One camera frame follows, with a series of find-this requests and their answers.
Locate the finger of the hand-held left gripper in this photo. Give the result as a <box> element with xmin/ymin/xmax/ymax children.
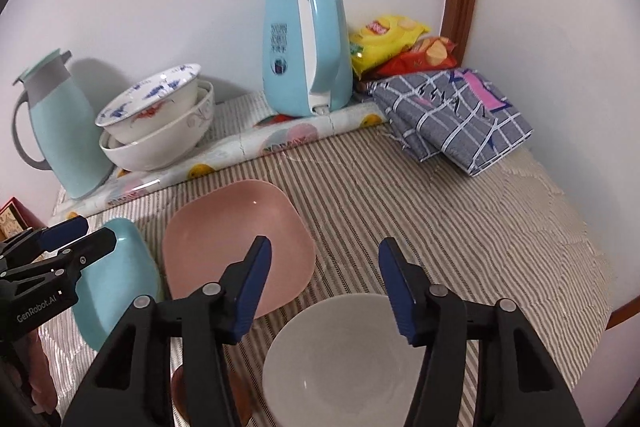
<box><xmin>0</xmin><ymin>215</ymin><xmax>90</xmax><ymax>269</ymax></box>
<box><xmin>0</xmin><ymin>227</ymin><xmax>117</xmax><ymax>304</ymax></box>

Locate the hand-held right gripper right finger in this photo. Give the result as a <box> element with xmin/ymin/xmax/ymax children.
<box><xmin>377</xmin><ymin>236</ymin><xmax>587</xmax><ymax>427</ymax></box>

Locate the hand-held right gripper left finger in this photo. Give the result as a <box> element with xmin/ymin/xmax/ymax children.
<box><xmin>62</xmin><ymin>235</ymin><xmax>273</xmax><ymax>427</ymax></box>

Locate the light blue square bowl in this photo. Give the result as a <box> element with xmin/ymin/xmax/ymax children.
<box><xmin>72</xmin><ymin>217</ymin><xmax>163</xmax><ymax>352</ymax></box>

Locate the pink square plate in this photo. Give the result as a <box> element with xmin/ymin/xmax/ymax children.
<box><xmin>161</xmin><ymin>179</ymin><xmax>317</xmax><ymax>319</ymax></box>

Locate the white round bowl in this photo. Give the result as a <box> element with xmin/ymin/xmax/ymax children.
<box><xmin>262</xmin><ymin>293</ymin><xmax>432</xmax><ymax>427</ymax></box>

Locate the small brown dish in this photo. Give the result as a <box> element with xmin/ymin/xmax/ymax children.
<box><xmin>170</xmin><ymin>364</ymin><xmax>251</xmax><ymax>427</ymax></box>

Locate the person's left hand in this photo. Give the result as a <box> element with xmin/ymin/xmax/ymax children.
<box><xmin>27</xmin><ymin>332</ymin><xmax>60</xmax><ymax>414</ymax></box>

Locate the red patterned box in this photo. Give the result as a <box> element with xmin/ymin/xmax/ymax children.
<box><xmin>0</xmin><ymin>197</ymin><xmax>34</xmax><ymax>243</ymax></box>

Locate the striped quilted cloth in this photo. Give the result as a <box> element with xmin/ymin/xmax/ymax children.
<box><xmin>37</xmin><ymin>89</ymin><xmax>615</xmax><ymax>427</ymax></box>

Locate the light blue thermos jug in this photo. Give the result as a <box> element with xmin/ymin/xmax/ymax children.
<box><xmin>12</xmin><ymin>50</ymin><xmax>115</xmax><ymax>200</ymax></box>

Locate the large white bowl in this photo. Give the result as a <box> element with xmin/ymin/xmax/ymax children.
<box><xmin>99</xmin><ymin>82</ymin><xmax>216</xmax><ymax>172</ymax></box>

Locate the fruit printed plastic mat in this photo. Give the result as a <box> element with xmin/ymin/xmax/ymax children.
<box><xmin>52</xmin><ymin>99</ymin><xmax>389</xmax><ymax>222</ymax></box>

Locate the red and blue patterned bowl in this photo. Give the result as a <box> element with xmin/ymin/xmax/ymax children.
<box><xmin>95</xmin><ymin>63</ymin><xmax>202</xmax><ymax>144</ymax></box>

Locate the folded grey plaid cloth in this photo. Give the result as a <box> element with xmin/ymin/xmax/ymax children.
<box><xmin>367</xmin><ymin>68</ymin><xmax>535</xmax><ymax>178</ymax></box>

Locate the light blue electric kettle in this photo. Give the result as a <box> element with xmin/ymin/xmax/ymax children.
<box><xmin>262</xmin><ymin>0</ymin><xmax>354</xmax><ymax>118</ymax></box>

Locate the red chip bag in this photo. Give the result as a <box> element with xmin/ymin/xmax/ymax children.
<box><xmin>372</xmin><ymin>36</ymin><xmax>459</xmax><ymax>80</ymax></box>

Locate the yellow chip bag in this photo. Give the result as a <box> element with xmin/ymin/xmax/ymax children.
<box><xmin>349</xmin><ymin>17</ymin><xmax>432</xmax><ymax>80</ymax></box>

